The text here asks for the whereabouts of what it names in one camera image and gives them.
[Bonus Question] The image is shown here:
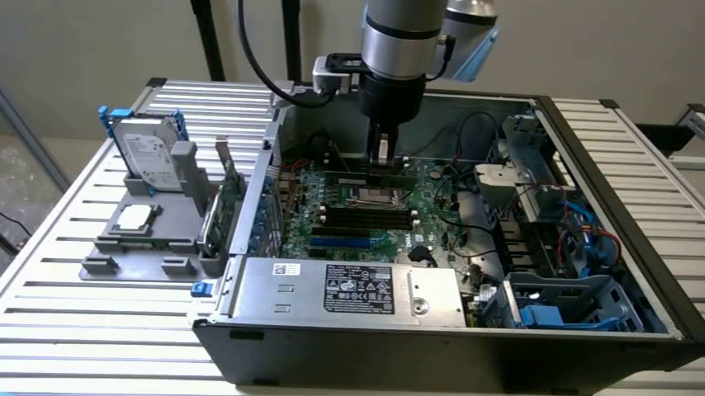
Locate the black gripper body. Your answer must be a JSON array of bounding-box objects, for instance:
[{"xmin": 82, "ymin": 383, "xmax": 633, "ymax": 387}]
[{"xmin": 359, "ymin": 73, "xmax": 426, "ymax": 125}]

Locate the green RAM stick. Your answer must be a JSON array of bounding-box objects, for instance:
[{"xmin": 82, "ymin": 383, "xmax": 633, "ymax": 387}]
[{"xmin": 324, "ymin": 169, "xmax": 418, "ymax": 190}]

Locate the black expansion slot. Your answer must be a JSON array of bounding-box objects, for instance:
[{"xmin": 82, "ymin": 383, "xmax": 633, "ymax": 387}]
[{"xmin": 309, "ymin": 224, "xmax": 366, "ymax": 238}]

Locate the blue expansion slot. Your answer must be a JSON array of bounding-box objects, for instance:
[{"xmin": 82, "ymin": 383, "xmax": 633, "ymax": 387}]
[{"xmin": 308, "ymin": 235, "xmax": 372, "ymax": 250}]

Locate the metal CPU socket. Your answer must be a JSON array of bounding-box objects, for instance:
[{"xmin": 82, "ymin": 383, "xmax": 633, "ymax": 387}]
[{"xmin": 328, "ymin": 186, "xmax": 412, "ymax": 209}]

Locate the green motherboard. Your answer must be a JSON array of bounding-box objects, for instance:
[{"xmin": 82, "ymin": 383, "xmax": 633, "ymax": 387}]
[{"xmin": 249, "ymin": 158, "xmax": 500, "ymax": 290}]

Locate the silver fan shroud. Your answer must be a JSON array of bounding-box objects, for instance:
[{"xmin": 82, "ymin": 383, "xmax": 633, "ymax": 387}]
[{"xmin": 472, "ymin": 163, "xmax": 526, "ymax": 220}]

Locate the black stand pole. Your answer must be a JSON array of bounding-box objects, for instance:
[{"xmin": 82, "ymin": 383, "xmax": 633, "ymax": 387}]
[
  {"xmin": 188, "ymin": 0, "xmax": 228, "ymax": 82},
  {"xmin": 281, "ymin": 0, "xmax": 305, "ymax": 82}
]

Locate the metal drive cage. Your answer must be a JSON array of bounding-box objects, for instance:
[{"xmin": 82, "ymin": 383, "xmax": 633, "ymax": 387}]
[{"xmin": 494, "ymin": 114, "xmax": 581, "ymax": 224}]

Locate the green graphics card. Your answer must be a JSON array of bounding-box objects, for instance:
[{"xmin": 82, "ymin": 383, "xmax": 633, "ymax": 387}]
[{"xmin": 197, "ymin": 133, "xmax": 248, "ymax": 262}]

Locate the silver power supply unit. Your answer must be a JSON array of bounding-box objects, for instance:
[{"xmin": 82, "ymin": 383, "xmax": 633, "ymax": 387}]
[{"xmin": 227, "ymin": 257, "xmax": 470, "ymax": 330}]

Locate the silver hard disk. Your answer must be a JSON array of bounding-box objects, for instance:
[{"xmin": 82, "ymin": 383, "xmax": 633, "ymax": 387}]
[{"xmin": 112, "ymin": 118, "xmax": 185, "ymax": 195}]

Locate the grey disk bay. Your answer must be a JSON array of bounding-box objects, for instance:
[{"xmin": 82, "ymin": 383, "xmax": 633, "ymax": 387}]
[{"xmin": 502, "ymin": 271, "xmax": 646, "ymax": 332}]

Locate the silver CPU chip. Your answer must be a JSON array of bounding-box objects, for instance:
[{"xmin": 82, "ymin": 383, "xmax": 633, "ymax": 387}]
[{"xmin": 116, "ymin": 204, "xmax": 157, "ymax": 229}]

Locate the blue disk carrier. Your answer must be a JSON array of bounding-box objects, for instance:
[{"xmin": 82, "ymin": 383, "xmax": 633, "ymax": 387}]
[{"xmin": 97, "ymin": 106, "xmax": 192, "ymax": 175}]

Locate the blue bay clip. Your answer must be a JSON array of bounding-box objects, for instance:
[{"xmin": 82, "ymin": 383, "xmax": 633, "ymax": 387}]
[{"xmin": 519, "ymin": 304, "xmax": 563, "ymax": 329}]

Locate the black box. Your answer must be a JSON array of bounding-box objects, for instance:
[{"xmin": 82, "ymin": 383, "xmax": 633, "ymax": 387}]
[{"xmin": 634, "ymin": 122, "xmax": 690, "ymax": 157}]

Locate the grey parts rack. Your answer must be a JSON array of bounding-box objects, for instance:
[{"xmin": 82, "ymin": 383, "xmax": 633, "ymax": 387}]
[{"xmin": 78, "ymin": 141, "xmax": 235, "ymax": 283}]

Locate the black open PC case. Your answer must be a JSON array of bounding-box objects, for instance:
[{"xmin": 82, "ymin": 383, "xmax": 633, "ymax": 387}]
[{"xmin": 189, "ymin": 87, "xmax": 705, "ymax": 391}]

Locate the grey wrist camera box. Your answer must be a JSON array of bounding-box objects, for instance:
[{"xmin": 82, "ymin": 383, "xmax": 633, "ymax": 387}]
[{"xmin": 311, "ymin": 53, "xmax": 366, "ymax": 96}]

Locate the black looped wire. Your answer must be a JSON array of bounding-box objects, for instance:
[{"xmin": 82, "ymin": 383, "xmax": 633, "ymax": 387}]
[{"xmin": 455, "ymin": 111, "xmax": 503, "ymax": 163}]

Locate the thick black camera cable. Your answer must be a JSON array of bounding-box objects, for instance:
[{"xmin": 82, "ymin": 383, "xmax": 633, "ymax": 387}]
[{"xmin": 236, "ymin": 0, "xmax": 338, "ymax": 110}]

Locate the thin cable with metal plug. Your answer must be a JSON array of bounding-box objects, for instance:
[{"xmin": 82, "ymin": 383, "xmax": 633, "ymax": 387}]
[{"xmin": 426, "ymin": 34, "xmax": 459, "ymax": 80}]

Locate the blue wire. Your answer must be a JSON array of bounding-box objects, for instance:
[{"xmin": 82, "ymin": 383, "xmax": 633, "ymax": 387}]
[{"xmin": 555, "ymin": 198, "xmax": 599, "ymax": 249}]

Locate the red wire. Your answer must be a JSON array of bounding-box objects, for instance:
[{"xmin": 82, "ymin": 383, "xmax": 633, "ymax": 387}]
[{"xmin": 590, "ymin": 227, "xmax": 625, "ymax": 267}]

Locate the aluminium frame profile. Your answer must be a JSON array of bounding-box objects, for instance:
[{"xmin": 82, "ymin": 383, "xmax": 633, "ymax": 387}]
[{"xmin": 667, "ymin": 102, "xmax": 705, "ymax": 171}]

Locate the grey frame post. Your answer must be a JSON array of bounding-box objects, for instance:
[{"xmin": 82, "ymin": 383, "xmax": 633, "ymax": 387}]
[{"xmin": 0, "ymin": 87, "xmax": 72, "ymax": 189}]

